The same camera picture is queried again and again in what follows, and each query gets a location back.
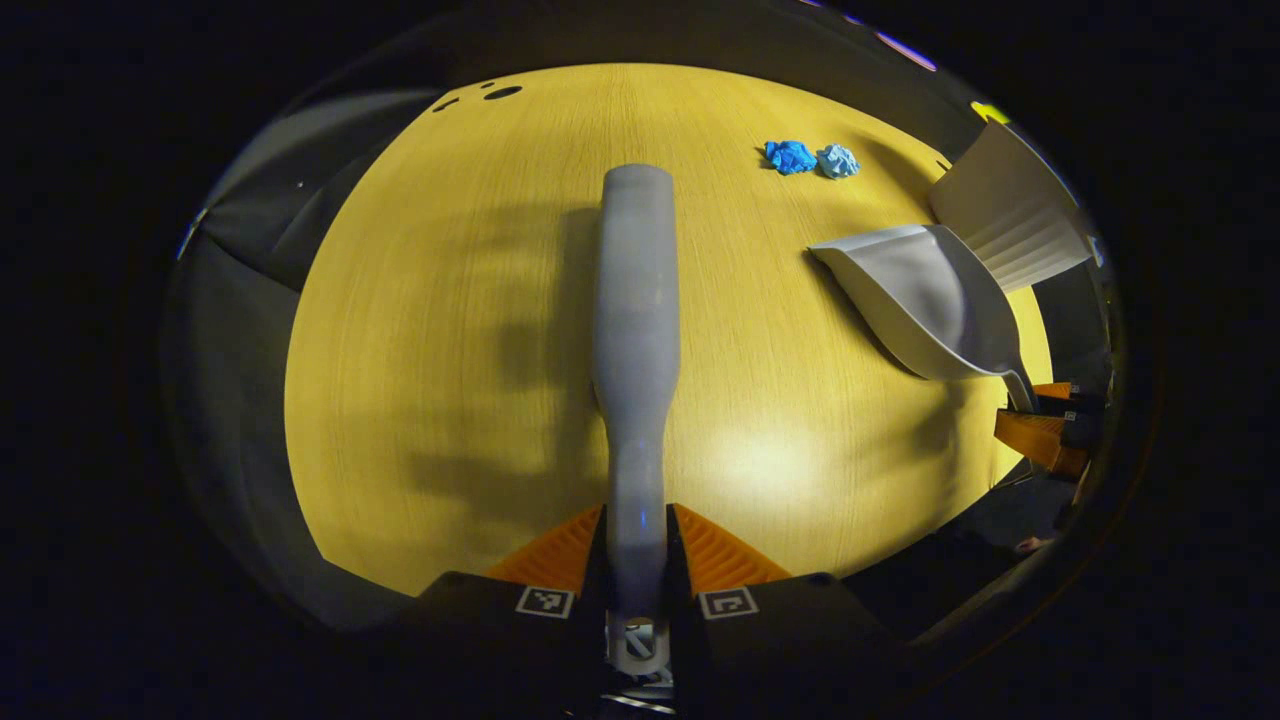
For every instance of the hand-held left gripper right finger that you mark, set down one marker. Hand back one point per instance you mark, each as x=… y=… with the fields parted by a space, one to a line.
x=790 y=640

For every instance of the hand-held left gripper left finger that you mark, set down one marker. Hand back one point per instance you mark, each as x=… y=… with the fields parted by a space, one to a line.
x=500 y=640

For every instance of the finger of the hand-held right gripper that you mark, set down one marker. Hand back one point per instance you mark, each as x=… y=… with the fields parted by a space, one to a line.
x=1070 y=400
x=1045 y=440

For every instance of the grey dustpan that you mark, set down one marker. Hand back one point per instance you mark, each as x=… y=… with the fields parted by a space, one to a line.
x=920 y=300

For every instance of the white ribbed garbage bin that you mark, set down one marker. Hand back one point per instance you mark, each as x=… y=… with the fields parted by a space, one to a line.
x=1010 y=215

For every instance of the light blue paper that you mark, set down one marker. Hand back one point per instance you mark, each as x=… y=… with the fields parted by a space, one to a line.
x=838 y=161

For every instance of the small grey broom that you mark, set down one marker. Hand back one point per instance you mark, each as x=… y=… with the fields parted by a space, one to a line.
x=637 y=320

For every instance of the dark blue paper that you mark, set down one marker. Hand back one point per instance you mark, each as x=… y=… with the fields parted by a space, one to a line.
x=790 y=157

